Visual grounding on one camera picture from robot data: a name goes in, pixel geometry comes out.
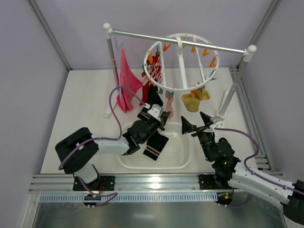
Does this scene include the white metal clothes rack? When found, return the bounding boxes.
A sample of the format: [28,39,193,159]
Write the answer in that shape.
[102,22,257,118]

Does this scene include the black striped sock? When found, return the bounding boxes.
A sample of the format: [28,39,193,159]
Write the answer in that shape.
[137,85,163,121]
[143,131,169,161]

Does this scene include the pink towel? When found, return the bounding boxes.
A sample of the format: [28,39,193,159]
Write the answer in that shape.
[116,49,143,113]

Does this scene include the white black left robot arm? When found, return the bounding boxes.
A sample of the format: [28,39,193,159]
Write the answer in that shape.
[55,112,171,191]

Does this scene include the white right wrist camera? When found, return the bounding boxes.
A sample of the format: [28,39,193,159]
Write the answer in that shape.
[210,116,224,127]

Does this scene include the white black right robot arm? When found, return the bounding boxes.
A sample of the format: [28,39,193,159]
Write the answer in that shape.
[181,112,304,225]

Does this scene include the blue wire hanger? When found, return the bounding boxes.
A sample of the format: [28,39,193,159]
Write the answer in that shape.
[113,29,124,86]

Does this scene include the pink sock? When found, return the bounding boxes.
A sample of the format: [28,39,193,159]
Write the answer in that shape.
[166,96,174,119]

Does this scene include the aluminium mounting rail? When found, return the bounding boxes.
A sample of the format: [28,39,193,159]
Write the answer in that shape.
[28,172,288,191]

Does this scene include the white round clip hanger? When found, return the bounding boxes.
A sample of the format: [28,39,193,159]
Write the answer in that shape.
[143,33,219,92]

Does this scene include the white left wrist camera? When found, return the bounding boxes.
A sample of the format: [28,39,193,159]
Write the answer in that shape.
[147,104,163,119]

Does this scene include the white perforated plastic basket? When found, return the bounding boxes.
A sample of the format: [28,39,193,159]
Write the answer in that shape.
[118,122,192,170]

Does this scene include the white slotted cable duct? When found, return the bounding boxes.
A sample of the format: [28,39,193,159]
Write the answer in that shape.
[39,192,218,203]

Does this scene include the yellow sock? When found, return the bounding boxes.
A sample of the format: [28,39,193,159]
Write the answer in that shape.
[181,94,200,113]
[194,88,210,101]

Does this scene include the teal clothes peg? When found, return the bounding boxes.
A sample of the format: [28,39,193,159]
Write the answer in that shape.
[157,87,163,95]

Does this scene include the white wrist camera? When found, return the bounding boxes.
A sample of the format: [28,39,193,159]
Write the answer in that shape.
[210,116,224,127]
[147,104,163,119]

